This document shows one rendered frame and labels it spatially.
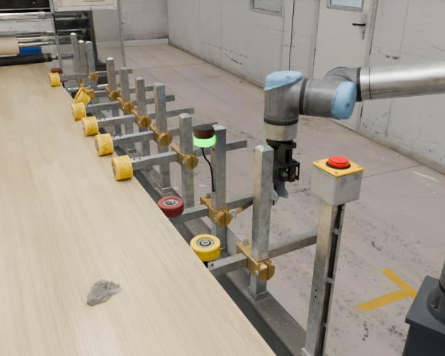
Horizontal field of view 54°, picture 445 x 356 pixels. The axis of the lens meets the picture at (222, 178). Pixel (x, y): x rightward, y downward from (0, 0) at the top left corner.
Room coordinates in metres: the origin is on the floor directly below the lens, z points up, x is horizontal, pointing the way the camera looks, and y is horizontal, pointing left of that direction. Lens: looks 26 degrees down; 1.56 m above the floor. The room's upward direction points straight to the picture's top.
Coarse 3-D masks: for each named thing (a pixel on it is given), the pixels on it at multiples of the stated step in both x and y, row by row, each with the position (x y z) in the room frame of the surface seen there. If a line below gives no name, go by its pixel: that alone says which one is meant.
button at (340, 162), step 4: (332, 156) 0.79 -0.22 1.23; (336, 156) 0.79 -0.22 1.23; (340, 156) 0.79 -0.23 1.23; (328, 160) 0.77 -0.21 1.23; (332, 160) 0.77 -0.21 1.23; (336, 160) 0.77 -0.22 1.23; (340, 160) 0.77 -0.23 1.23; (344, 160) 0.77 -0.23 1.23; (348, 160) 0.77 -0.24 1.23; (332, 164) 0.76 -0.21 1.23; (336, 164) 0.75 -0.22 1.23; (340, 164) 0.75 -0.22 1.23; (344, 164) 0.75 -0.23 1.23; (348, 164) 0.76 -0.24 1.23
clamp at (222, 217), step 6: (204, 198) 1.28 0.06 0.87; (210, 198) 1.28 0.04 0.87; (210, 204) 1.24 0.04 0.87; (210, 210) 1.22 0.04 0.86; (216, 210) 1.20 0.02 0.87; (222, 210) 1.20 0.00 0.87; (228, 210) 1.21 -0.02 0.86; (210, 216) 1.22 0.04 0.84; (216, 216) 1.19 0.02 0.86; (222, 216) 1.18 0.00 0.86; (228, 216) 1.19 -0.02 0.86; (216, 222) 1.19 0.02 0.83; (222, 222) 1.18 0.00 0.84; (228, 222) 1.19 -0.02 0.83
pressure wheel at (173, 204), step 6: (162, 198) 1.21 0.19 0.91; (168, 198) 1.21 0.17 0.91; (174, 198) 1.21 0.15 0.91; (180, 198) 1.21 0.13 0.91; (162, 204) 1.17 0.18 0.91; (168, 204) 1.18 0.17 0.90; (174, 204) 1.18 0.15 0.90; (180, 204) 1.17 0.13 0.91; (162, 210) 1.16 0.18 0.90; (168, 210) 1.15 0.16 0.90; (174, 210) 1.15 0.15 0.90; (180, 210) 1.17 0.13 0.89; (168, 216) 1.15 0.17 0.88; (174, 216) 1.15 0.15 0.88
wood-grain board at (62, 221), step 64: (0, 128) 1.90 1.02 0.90; (64, 128) 1.90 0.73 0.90; (0, 192) 1.27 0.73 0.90; (64, 192) 1.27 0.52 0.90; (128, 192) 1.27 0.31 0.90; (0, 256) 0.91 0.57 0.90; (64, 256) 0.91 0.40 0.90; (128, 256) 0.91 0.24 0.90; (192, 256) 0.91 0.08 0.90; (0, 320) 0.69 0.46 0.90; (64, 320) 0.69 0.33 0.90; (128, 320) 0.69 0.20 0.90; (192, 320) 0.69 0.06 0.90
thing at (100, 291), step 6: (96, 282) 0.80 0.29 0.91; (102, 282) 0.80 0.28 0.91; (108, 282) 0.81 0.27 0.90; (90, 288) 0.79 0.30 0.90; (96, 288) 0.77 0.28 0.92; (102, 288) 0.77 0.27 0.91; (108, 288) 0.77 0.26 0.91; (114, 288) 0.78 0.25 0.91; (120, 288) 0.79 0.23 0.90; (90, 294) 0.76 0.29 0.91; (96, 294) 0.76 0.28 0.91; (102, 294) 0.77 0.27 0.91; (108, 294) 0.76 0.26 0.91; (90, 300) 0.74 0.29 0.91; (96, 300) 0.74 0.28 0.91; (102, 300) 0.74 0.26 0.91
